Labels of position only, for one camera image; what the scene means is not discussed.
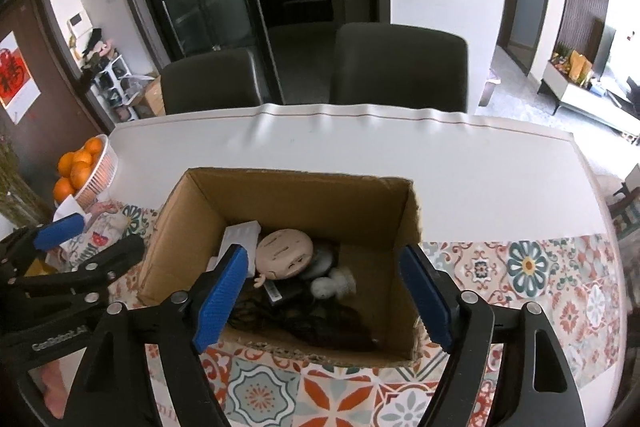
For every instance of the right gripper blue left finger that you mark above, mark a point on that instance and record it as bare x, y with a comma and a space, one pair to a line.
214, 295

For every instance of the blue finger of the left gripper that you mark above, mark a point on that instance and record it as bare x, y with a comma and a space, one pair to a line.
58, 232
107, 266

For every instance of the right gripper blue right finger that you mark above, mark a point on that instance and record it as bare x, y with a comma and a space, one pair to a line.
423, 284

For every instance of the black power adapter with cable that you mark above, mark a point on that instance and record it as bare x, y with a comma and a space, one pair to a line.
288, 307

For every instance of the small figurine keychain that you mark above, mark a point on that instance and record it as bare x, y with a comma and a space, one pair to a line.
338, 284

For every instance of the white rectangular power bank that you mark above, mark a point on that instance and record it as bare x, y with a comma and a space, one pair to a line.
245, 234

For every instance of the pink round octopus gadget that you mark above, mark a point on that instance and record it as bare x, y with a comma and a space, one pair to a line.
281, 255

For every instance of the person left hand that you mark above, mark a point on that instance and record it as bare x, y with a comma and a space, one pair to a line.
55, 393

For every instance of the glass vase with dried flowers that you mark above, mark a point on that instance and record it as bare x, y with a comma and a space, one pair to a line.
19, 204

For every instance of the floral fabric tissue cover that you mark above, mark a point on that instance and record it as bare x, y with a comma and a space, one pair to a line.
105, 224

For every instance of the orange fruit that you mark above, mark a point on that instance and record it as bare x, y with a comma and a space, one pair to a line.
94, 146
79, 174
65, 164

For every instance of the brown cardboard box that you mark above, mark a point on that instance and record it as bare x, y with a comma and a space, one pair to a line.
364, 220

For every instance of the white fruit basket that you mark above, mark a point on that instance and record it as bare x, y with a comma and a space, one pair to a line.
104, 171

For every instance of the white shoe rack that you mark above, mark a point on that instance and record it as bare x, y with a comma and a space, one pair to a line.
109, 77

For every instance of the patterned table runner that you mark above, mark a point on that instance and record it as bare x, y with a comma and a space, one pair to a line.
288, 358

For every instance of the dark chair right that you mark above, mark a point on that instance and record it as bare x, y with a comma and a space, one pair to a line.
399, 65

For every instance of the dark chair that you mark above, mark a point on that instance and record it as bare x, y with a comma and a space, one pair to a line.
399, 65
213, 80

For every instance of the dark chair left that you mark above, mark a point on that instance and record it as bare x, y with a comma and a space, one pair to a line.
213, 80

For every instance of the white tv console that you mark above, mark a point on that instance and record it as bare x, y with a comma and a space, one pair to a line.
590, 97

